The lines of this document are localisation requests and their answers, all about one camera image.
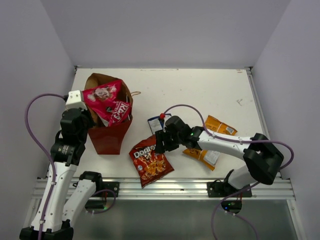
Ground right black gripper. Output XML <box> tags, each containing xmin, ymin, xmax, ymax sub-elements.
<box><xmin>154</xmin><ymin>128</ymin><xmax>183</xmax><ymax>154</ymax></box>

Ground blue snack bag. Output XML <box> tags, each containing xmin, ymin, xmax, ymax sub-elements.
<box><xmin>147</xmin><ymin>113</ymin><xmax>172</xmax><ymax>135</ymax></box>

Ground red Doritos bag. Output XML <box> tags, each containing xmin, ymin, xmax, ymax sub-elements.
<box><xmin>129</xmin><ymin>135</ymin><xmax>174</xmax><ymax>189</ymax></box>

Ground pink snack bag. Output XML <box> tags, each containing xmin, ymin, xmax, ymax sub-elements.
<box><xmin>82</xmin><ymin>80</ymin><xmax>132</xmax><ymax>127</ymax></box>

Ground red paper bag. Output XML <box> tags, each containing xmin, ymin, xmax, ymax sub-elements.
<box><xmin>83</xmin><ymin>73</ymin><xmax>140</xmax><ymax>155</ymax></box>

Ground orange kettle chip bag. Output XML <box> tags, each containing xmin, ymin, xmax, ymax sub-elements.
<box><xmin>182</xmin><ymin>114</ymin><xmax>238</xmax><ymax>172</ymax></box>

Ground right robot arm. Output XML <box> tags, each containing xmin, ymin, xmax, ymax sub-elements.
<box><xmin>155</xmin><ymin>114</ymin><xmax>284</xmax><ymax>197</ymax></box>

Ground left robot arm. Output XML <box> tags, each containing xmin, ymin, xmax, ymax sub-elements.
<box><xmin>19</xmin><ymin>108</ymin><xmax>104</xmax><ymax>240</ymax></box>

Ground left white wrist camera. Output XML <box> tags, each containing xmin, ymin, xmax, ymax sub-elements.
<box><xmin>65</xmin><ymin>90</ymin><xmax>87</xmax><ymax>110</ymax></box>

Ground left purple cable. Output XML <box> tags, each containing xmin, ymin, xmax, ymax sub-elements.
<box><xmin>24</xmin><ymin>93</ymin><xmax>68</xmax><ymax>240</ymax></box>

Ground purple cable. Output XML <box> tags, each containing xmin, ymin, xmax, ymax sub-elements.
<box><xmin>24</xmin><ymin>93</ymin><xmax>68</xmax><ymax>240</ymax></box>
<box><xmin>163</xmin><ymin>104</ymin><xmax>295</xmax><ymax>240</ymax></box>

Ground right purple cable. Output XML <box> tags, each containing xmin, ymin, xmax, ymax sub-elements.
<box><xmin>163</xmin><ymin>104</ymin><xmax>295</xmax><ymax>240</ymax></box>

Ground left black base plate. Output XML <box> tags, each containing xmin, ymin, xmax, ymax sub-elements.
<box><xmin>100</xmin><ymin>181</ymin><xmax>120</xmax><ymax>198</ymax></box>

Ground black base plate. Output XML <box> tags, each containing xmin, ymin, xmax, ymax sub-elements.
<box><xmin>100</xmin><ymin>181</ymin><xmax>120</xmax><ymax>198</ymax></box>
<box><xmin>206</xmin><ymin>180</ymin><xmax>253</xmax><ymax>198</ymax></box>

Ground aluminium mounting rail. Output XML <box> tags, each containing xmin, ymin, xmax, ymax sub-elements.
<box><xmin>32</xmin><ymin>176</ymin><xmax>293</xmax><ymax>200</ymax></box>

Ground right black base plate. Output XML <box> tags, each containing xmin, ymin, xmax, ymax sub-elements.
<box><xmin>206</xmin><ymin>180</ymin><xmax>253</xmax><ymax>198</ymax></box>

